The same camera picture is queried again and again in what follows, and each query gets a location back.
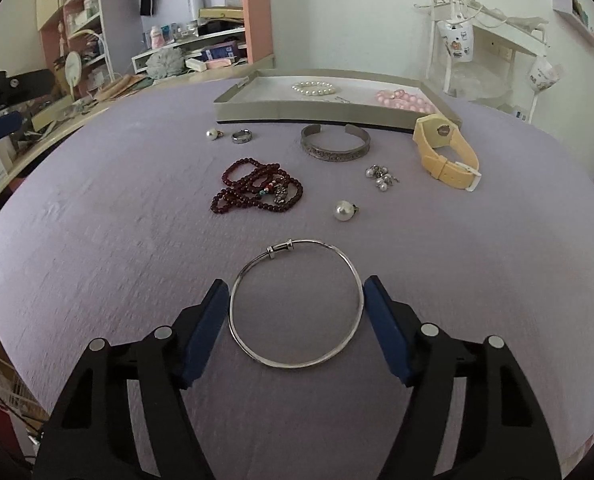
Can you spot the flat yellow box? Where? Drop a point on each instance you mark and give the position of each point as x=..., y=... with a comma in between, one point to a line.
x=222, y=12

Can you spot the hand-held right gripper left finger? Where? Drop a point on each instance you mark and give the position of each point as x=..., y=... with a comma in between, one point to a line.
x=204, y=330

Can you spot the pearl cluster earrings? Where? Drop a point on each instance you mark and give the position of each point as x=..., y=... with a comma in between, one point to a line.
x=379, y=175

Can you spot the pink bottle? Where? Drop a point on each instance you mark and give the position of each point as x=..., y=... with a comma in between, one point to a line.
x=154, y=37

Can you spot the grey fluffy ball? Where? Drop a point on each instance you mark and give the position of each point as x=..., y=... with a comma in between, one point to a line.
x=164, y=65

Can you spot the yellow wrist watch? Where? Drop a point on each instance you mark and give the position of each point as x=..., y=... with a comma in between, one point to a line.
x=442, y=160

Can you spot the wall shelf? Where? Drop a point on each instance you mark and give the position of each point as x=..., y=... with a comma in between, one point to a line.
x=577, y=20

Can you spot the pink box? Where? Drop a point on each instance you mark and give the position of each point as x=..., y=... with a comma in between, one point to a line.
x=214, y=64

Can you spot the beige cardboard tray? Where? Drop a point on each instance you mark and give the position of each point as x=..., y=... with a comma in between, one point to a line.
x=257, y=109

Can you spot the thin silver bangle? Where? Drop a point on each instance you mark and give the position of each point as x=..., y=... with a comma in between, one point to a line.
x=280, y=250

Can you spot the white bottle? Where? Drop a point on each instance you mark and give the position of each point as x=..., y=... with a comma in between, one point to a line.
x=194, y=2

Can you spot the round white hand fan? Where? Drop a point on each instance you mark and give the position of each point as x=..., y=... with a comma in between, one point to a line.
x=72, y=67

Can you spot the white metal rack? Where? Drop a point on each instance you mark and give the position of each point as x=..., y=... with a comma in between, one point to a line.
x=497, y=35

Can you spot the white printed cup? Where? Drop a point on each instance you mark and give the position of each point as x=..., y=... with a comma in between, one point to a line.
x=457, y=40
x=542, y=75

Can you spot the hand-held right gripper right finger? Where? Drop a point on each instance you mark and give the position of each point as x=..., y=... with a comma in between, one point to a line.
x=387, y=330

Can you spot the dark blue box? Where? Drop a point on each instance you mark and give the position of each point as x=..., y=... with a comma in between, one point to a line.
x=222, y=52

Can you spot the lilac tablecloth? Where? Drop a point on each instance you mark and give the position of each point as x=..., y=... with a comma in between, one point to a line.
x=127, y=240

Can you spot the pink and white bookshelf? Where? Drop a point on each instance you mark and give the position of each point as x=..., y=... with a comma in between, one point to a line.
x=259, y=10

